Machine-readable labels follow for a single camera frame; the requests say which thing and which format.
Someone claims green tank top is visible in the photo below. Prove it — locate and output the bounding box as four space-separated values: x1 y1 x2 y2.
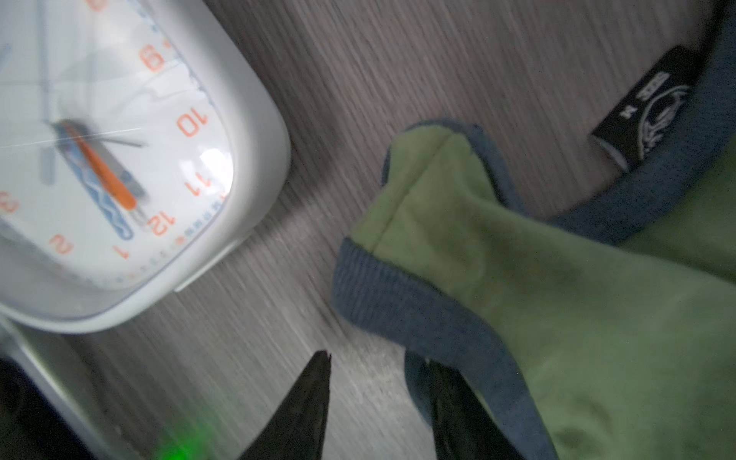
333 1 735 459

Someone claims small white square clock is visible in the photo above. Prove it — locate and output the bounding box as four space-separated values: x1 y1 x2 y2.
1 1 291 334

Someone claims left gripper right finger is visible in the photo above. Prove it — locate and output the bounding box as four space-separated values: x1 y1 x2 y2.
429 361 522 460

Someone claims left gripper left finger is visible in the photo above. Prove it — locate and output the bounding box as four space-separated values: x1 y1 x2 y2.
240 350 332 459

